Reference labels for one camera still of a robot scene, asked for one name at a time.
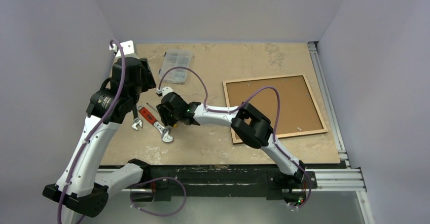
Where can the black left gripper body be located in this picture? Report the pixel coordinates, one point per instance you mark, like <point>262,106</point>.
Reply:
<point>146,81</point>

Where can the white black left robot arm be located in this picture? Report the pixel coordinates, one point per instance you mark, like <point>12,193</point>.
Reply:
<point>79,190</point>

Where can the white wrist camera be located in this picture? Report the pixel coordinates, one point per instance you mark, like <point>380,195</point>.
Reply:
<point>164,91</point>
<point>128,47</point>

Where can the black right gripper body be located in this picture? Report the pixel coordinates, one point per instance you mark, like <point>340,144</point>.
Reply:
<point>164,111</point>

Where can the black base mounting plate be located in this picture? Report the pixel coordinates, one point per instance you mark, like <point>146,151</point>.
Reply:
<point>250,181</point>

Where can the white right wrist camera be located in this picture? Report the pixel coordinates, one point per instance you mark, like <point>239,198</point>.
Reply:
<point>164,91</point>

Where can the black wooden picture frame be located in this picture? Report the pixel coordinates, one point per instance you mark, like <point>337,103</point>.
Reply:
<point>293,103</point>

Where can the clear plastic screw organizer box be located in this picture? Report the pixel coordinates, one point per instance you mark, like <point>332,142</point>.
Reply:
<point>175,58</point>

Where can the small black handled wrench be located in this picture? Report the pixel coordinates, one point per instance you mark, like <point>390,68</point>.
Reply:
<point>137,122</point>

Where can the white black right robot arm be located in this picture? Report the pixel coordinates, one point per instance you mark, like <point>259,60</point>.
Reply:
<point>253,128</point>

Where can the red handled adjustable wrench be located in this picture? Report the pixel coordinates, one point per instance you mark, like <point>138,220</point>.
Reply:
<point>150,118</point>

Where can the yellow black flathead screwdriver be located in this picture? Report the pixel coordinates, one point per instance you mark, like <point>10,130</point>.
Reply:
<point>153,108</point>

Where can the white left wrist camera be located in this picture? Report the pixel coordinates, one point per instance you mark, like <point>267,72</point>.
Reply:
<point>128,47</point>

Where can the aluminium rail right side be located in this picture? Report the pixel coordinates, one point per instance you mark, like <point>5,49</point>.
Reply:
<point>312,48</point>

